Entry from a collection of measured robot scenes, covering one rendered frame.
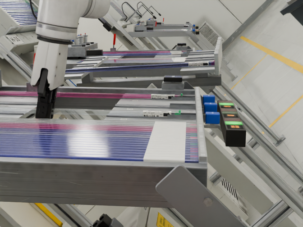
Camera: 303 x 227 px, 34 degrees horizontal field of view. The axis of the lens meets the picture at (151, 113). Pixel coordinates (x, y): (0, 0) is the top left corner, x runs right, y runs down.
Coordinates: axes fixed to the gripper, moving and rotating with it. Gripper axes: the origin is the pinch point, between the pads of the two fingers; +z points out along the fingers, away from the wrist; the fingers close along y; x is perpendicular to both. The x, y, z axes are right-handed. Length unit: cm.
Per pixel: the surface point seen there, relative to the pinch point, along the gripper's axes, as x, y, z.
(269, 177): 58, -33, 15
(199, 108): 32.5, 0.9, -6.9
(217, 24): 74, -771, -11
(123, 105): 15.3, -12.0, -1.8
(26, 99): -9.6, -17.3, 2.6
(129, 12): -60, -617, -9
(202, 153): 32.4, 34.6, -6.8
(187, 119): 30.4, 1.3, -4.3
